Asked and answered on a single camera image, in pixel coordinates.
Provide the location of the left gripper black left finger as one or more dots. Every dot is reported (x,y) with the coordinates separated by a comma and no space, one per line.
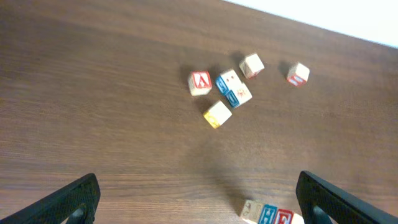
(76,202)

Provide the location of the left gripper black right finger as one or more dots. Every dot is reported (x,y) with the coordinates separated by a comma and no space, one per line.
(323,202)

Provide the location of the blue H wooden block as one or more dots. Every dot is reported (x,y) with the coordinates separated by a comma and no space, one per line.
(268,214)

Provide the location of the wooden block red side drawing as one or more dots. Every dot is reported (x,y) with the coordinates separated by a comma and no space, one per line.
(248,212)

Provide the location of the red I wooden block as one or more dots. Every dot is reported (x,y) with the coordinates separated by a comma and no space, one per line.
(298,74)

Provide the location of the plain wooden block bird drawing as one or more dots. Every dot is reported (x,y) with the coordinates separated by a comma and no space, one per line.
(217,114)

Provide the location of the plain wooden block drawing top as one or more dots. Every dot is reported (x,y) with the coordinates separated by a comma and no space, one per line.
(239,95)

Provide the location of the plain wooden block with blue side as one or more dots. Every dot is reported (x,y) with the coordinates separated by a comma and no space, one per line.
(227,81)

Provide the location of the red Y wooden block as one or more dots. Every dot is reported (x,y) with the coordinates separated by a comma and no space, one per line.
(251,65)

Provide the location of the red A wooden block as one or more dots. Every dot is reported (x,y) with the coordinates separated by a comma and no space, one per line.
(199,83)

